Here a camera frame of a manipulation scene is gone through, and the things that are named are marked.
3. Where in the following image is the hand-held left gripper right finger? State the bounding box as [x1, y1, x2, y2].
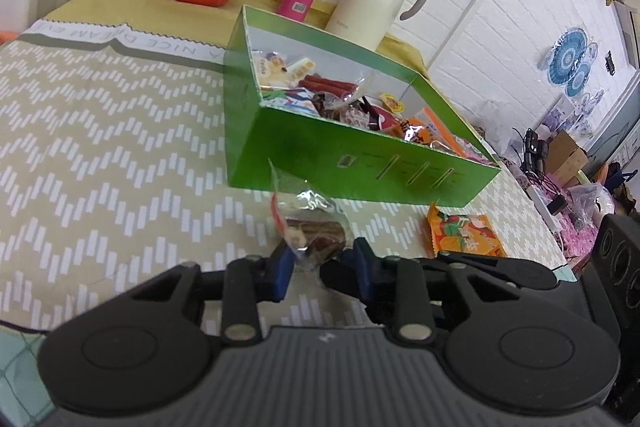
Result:
[350, 238, 523, 343]

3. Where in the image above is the small yellow packet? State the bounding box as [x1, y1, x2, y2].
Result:
[377, 92, 407, 114]

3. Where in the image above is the clear packet of brown snack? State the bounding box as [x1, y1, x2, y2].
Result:
[267, 159, 353, 273]

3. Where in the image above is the brown cardboard box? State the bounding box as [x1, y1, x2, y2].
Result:
[545, 129, 588, 175]

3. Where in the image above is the red sausage packet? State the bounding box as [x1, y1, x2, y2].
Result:
[287, 57, 376, 100]

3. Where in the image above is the cracker packet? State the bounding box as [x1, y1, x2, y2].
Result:
[252, 49, 301, 90]

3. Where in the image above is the dark red snack bag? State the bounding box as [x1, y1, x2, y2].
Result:
[320, 92, 386, 128]

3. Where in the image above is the black charger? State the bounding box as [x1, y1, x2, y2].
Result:
[520, 129, 551, 168]

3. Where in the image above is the green cardboard box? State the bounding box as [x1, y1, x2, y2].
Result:
[222, 5, 502, 208]

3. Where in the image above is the yellow cloth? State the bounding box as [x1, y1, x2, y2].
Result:
[45, 0, 431, 72]

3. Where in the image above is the white power strip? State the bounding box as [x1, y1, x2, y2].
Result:
[527, 184, 568, 233]

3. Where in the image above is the clear plastic bag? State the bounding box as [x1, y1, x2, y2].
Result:
[472, 99, 523, 148]

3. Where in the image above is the patterned tablecloth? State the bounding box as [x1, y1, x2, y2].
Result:
[0, 19, 568, 408]

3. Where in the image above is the orange printed clear packet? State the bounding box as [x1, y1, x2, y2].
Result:
[390, 107, 451, 148]

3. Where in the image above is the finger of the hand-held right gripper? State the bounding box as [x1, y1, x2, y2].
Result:
[319, 254, 558, 308]

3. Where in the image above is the orange snack packet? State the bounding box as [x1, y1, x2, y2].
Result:
[426, 203, 508, 259]

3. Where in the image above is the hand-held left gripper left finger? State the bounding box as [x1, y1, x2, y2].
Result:
[127, 247, 296, 342]

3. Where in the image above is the blue patterned wall decoration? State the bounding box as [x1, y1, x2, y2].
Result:
[547, 27, 598, 98]

